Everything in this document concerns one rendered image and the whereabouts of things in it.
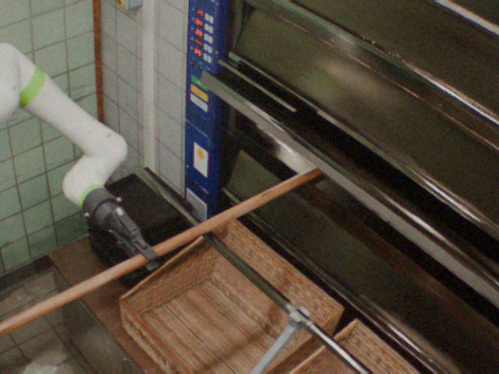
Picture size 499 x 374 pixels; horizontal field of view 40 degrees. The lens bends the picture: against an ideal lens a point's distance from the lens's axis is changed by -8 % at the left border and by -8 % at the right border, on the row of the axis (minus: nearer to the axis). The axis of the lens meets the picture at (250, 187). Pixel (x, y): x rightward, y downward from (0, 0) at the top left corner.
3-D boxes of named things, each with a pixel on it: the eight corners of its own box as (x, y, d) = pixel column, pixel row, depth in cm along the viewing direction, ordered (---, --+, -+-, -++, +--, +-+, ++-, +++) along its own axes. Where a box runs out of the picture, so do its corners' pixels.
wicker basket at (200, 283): (227, 267, 267) (230, 211, 250) (334, 360, 236) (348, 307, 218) (119, 326, 241) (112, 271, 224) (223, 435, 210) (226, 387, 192)
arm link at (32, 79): (-32, 81, 170) (-3, 49, 166) (-27, 57, 179) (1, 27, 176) (17, 118, 181) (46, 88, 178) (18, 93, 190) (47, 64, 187)
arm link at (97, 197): (80, 221, 198) (77, 196, 193) (115, 205, 205) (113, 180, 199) (91, 233, 195) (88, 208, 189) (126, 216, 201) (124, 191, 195)
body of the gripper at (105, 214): (116, 195, 194) (134, 214, 189) (118, 218, 200) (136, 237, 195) (93, 206, 190) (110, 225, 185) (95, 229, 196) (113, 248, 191)
